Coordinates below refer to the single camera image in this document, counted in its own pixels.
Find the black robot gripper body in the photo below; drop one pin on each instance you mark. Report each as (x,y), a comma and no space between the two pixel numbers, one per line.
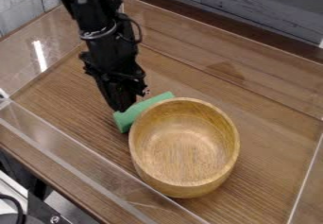
(111,59)

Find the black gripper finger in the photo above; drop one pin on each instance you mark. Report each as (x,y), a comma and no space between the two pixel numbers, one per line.
(117,94)

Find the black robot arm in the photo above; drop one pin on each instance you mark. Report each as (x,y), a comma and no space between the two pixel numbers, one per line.
(95,14)

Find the green foam block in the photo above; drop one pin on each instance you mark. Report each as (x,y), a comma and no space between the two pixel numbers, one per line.
(125,118)

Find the brown wooden bowl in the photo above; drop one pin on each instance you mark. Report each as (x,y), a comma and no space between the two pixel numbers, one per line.
(184,147)

